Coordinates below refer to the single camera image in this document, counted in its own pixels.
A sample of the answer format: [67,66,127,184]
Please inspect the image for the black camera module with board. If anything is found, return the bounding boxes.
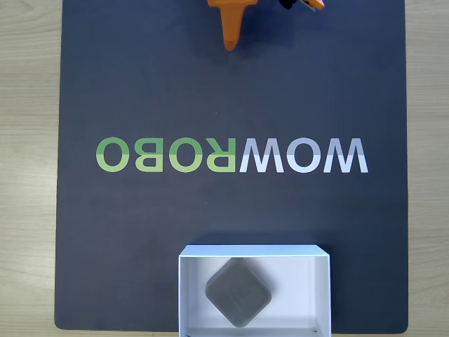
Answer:
[279,0,316,12]

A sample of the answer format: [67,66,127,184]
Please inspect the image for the dark mat with WOWROBO print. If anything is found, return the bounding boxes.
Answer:
[54,0,410,331]

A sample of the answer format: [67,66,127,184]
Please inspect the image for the grey square USB case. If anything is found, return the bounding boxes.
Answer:
[205,258,273,329]

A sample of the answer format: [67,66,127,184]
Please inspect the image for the white cardboard box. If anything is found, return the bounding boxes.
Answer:
[177,244,333,337]

